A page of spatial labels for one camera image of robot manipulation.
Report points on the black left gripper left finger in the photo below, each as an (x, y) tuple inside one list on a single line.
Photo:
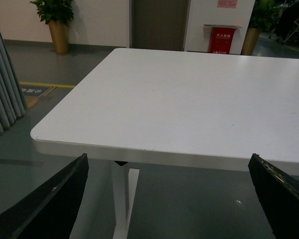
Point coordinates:
[(50, 211)]

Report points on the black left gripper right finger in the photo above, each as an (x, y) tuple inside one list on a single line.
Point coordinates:
[(278, 194)]

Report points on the grey curtain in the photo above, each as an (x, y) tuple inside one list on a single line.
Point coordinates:
[(12, 101)]

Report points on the floor sign mat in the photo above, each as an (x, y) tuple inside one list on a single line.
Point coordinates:
[(33, 91)]

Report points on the office chair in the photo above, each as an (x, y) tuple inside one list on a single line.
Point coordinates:
[(292, 35)]

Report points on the red fire extinguisher box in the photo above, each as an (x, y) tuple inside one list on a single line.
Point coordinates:
[(221, 38)]

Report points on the right potted plant gold pot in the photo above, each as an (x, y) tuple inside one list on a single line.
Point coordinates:
[(262, 19)]

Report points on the potted plant gold pot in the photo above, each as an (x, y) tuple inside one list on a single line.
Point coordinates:
[(262, 19), (57, 14)]

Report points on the left potted plant gold pot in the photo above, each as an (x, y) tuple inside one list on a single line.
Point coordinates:
[(57, 14)]

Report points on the pink paper notice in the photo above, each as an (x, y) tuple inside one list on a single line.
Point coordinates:
[(226, 3)]

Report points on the grey door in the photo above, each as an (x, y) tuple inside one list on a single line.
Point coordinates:
[(159, 24)]

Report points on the white table leg frame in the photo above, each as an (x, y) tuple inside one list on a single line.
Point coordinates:
[(107, 204)]

